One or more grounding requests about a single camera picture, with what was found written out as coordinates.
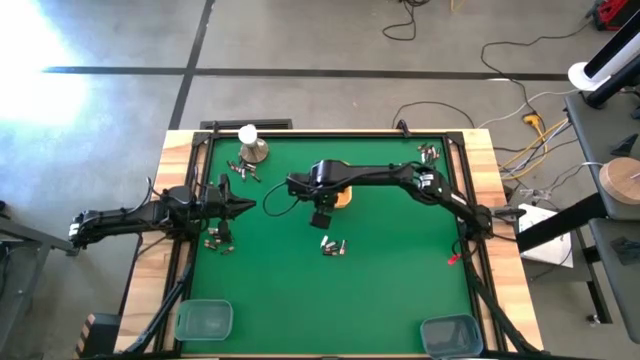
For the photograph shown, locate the light teal plastic bin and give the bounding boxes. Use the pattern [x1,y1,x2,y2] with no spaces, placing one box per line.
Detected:
[173,298,235,342]

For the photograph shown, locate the grey side table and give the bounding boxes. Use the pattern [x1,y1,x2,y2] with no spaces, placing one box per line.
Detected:
[588,217,640,346]
[564,92,640,221]

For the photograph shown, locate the black flat object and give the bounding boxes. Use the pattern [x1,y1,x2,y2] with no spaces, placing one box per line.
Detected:
[609,235,640,266]

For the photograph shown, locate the blue-grey plastic bin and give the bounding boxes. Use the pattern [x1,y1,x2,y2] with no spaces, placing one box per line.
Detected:
[419,313,485,360]

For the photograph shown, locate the green table mat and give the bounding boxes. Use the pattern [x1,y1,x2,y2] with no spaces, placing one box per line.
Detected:
[180,135,481,357]

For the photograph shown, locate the black aluminium table frame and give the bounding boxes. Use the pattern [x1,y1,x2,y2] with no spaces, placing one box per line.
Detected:
[119,119,546,360]

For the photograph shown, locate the black floor cable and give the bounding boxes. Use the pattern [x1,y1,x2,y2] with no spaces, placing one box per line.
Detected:
[382,0,431,42]
[391,101,476,130]
[480,19,596,120]

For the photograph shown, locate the yellow extension cord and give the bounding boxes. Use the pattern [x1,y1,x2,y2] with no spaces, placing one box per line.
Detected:
[499,113,569,181]

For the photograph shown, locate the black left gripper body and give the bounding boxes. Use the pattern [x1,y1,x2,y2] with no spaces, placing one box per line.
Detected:
[199,173,237,245]

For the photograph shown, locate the black box with striped edge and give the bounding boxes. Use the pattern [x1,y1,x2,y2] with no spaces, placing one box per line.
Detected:
[74,313,121,360]

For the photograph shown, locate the white tower fan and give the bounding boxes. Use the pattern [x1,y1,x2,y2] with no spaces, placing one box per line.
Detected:
[568,22,640,92]

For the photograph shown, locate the round wooden disc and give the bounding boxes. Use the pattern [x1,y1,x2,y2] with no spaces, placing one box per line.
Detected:
[598,157,640,206]

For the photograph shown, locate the black support bar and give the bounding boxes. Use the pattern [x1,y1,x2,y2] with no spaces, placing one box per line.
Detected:
[514,192,609,254]

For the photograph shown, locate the grey metal stand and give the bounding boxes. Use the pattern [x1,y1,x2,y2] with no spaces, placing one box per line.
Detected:
[0,214,82,360]

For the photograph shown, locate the white floor cable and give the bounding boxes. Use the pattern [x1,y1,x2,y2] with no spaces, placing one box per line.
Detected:
[477,88,579,130]

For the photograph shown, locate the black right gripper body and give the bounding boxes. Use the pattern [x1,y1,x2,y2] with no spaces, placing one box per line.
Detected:
[287,160,351,230]

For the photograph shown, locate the white box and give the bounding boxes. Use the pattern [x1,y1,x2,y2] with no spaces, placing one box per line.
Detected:
[517,203,575,269]

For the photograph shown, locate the black floor vent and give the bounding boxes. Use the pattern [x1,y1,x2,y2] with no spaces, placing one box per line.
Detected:
[199,118,294,131]

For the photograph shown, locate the yellow plastic bin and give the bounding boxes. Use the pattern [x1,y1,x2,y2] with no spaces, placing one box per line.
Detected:
[333,185,354,210]

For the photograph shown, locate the black triangular object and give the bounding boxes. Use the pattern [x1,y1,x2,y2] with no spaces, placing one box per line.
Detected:
[609,133,639,157]

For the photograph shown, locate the black cylindrical pole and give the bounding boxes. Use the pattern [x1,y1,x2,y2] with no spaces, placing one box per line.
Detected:
[584,54,640,109]

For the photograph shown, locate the red toolbox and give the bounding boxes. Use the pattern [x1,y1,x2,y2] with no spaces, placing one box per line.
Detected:
[592,0,640,32]

